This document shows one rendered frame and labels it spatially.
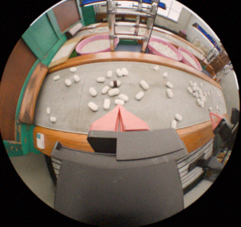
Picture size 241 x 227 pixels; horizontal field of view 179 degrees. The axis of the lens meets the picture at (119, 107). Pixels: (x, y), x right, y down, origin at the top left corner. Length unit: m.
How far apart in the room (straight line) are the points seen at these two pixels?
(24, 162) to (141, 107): 1.52
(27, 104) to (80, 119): 0.27
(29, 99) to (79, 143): 0.30
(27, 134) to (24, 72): 0.29
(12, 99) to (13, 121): 0.09
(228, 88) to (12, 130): 5.29
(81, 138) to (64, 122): 0.10
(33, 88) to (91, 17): 2.68
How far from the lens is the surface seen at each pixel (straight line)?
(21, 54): 0.51
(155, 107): 0.28
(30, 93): 0.42
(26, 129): 0.46
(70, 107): 0.31
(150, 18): 0.36
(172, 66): 0.46
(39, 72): 0.46
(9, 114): 0.45
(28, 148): 0.49
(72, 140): 0.27
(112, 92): 0.25
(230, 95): 4.83
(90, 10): 2.88
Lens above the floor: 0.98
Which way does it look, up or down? 75 degrees down
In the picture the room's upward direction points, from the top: 1 degrees clockwise
